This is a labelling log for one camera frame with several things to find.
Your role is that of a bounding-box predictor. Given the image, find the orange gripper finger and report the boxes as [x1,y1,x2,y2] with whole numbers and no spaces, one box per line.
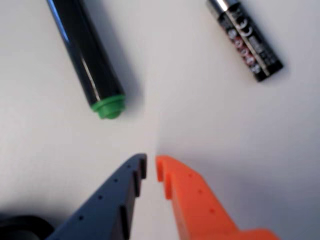
[155,154,281,240]

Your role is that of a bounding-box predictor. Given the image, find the black marker with green cap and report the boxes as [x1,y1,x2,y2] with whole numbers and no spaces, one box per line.
[45,0,126,120]

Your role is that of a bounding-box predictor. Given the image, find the black wrist band device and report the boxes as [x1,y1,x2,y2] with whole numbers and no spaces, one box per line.
[0,214,57,240]

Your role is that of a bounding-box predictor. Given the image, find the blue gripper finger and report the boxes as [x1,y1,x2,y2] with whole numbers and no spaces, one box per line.
[46,153,148,240]

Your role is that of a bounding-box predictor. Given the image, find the black cylindrical battery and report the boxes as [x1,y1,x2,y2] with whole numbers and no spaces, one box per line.
[205,0,285,83]

